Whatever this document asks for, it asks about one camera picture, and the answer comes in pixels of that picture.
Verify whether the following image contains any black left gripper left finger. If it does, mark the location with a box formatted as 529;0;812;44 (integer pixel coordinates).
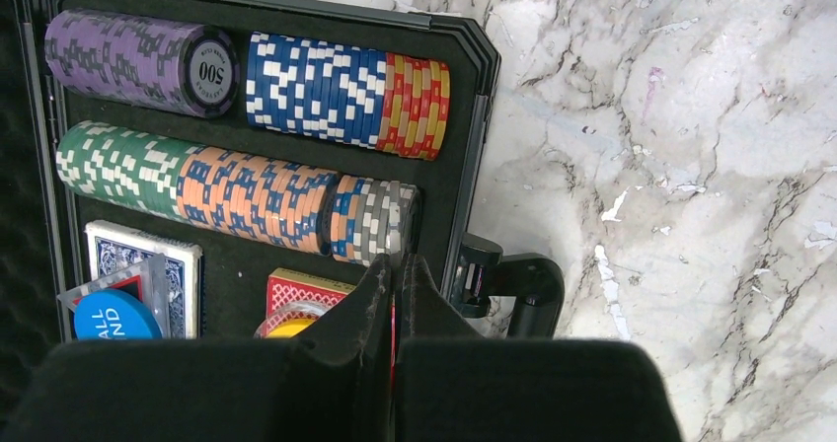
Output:
1;256;393;441

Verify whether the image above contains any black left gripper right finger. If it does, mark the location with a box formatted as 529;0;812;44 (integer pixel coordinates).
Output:
394;255;681;441

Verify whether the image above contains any yellow round button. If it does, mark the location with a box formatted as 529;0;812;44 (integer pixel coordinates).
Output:
265;318;315;338

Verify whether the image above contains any clear round dealer button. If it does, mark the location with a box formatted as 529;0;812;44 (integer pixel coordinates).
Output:
254;300;331;338

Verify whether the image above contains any red playing card deck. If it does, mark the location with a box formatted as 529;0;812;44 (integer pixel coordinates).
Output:
265;267;355;319

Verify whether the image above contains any grey poker chip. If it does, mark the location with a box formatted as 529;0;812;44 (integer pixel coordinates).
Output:
387;181;403;267

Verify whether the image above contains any blue small blind button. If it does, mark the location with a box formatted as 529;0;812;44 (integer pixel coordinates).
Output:
73;289;163;340

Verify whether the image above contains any blue playing card deck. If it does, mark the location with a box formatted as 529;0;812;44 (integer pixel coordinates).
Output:
85;220;203;339

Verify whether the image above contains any black poker set case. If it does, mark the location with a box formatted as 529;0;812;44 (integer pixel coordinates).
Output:
0;0;567;420

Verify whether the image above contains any mixed small chip stack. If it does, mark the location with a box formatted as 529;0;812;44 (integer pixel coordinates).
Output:
329;175;421;266

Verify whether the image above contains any orange blue chip stack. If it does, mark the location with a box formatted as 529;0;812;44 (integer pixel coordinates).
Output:
176;147;342;256

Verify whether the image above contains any yellow red chip stack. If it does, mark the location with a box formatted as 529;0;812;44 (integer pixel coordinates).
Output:
371;52;451;161

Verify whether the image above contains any green white chip stack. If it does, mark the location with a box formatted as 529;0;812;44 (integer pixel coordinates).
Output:
55;120;202;222

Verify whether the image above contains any blue white chip stack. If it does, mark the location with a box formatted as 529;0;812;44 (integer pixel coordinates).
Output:
245;32;388;149

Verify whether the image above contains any purple chip stack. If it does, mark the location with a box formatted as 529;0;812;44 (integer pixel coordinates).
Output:
44;9;240;118

